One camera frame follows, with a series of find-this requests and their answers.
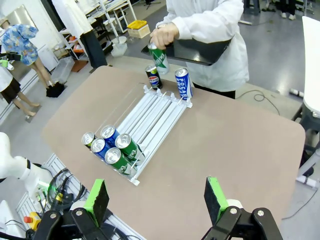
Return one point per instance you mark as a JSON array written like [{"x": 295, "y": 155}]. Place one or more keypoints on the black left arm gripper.
[{"x": 13, "y": 56}]

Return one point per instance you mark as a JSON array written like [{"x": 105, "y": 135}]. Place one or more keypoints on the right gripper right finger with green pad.
[{"x": 215, "y": 197}]

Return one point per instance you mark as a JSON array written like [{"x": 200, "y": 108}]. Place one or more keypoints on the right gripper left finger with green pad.
[{"x": 96, "y": 200}]

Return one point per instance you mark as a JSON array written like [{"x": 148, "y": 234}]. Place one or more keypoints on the black plastic serving tray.
[{"x": 197, "y": 53}]

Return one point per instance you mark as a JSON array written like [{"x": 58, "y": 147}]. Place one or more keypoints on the green soda can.
[
  {"x": 160, "y": 61},
  {"x": 123, "y": 140},
  {"x": 113, "y": 155}
]

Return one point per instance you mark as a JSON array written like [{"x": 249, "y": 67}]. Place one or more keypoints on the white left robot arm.
[{"x": 18, "y": 166}]

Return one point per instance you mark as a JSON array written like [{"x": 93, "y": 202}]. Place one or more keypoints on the person's right forearm white sleeve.
[{"x": 197, "y": 27}]

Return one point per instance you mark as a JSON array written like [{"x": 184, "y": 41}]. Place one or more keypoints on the person in white lab coat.
[{"x": 220, "y": 72}]

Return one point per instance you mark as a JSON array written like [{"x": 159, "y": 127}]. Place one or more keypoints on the person's right hand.
[{"x": 166, "y": 33}]

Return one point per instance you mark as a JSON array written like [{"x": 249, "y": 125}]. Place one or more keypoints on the mannequin in black skirt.
[{"x": 8, "y": 88}]

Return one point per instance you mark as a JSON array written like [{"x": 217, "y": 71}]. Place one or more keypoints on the mannequin in blue floral shirt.
[{"x": 21, "y": 42}]

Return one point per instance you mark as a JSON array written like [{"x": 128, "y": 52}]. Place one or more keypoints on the blue Pocari Sweat can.
[
  {"x": 98, "y": 145},
  {"x": 183, "y": 85},
  {"x": 108, "y": 131}
]

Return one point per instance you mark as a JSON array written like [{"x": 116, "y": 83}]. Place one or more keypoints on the clear plastic storage bin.
[{"x": 63, "y": 69}]

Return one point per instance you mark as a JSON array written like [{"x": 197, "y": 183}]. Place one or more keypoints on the yellow emergency stop button box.
[{"x": 33, "y": 220}]

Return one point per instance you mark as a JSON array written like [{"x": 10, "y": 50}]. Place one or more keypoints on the orange box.
[{"x": 78, "y": 47}]

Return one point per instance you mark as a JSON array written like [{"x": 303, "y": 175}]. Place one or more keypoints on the brown cardboard sheet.
[{"x": 80, "y": 66}]

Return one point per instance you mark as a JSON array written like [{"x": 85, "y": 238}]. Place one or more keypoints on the bystander in white coat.
[{"x": 73, "y": 17}]

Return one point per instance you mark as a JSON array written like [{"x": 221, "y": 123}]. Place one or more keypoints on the white pipe foot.
[{"x": 307, "y": 182}]

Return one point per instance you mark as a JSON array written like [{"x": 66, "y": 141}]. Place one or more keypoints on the clear acrylic can dispenser rack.
[{"x": 155, "y": 117}]

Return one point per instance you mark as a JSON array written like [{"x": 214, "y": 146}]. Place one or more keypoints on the black table base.
[{"x": 311, "y": 125}]

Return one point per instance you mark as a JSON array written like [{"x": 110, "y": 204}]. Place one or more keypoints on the white metal shelf rack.
[{"x": 112, "y": 10}]

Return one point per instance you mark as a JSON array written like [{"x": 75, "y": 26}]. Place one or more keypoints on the white tube on floor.
[{"x": 297, "y": 93}]

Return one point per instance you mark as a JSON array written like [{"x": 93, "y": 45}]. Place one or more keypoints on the yellow crate on wooden box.
[{"x": 137, "y": 28}]

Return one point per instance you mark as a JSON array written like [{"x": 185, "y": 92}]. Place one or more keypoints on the silver wristwatch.
[{"x": 161, "y": 25}]

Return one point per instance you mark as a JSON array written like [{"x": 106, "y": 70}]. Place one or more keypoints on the white side table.
[{"x": 312, "y": 62}]

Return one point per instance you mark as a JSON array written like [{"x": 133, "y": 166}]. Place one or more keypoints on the white sneaker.
[
  {"x": 292, "y": 17},
  {"x": 283, "y": 14}
]

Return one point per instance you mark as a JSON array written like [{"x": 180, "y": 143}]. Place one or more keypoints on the aluminium rail base frame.
[{"x": 53, "y": 162}]

